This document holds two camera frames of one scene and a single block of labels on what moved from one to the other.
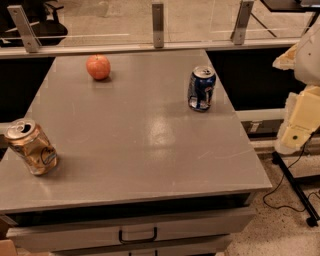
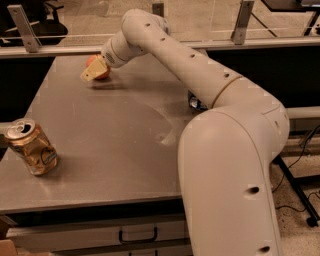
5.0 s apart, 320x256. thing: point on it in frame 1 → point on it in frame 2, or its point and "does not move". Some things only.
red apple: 98,66 does not move
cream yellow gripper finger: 302,117 → 95,68
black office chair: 42,17 does not move
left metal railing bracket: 24,29 does not move
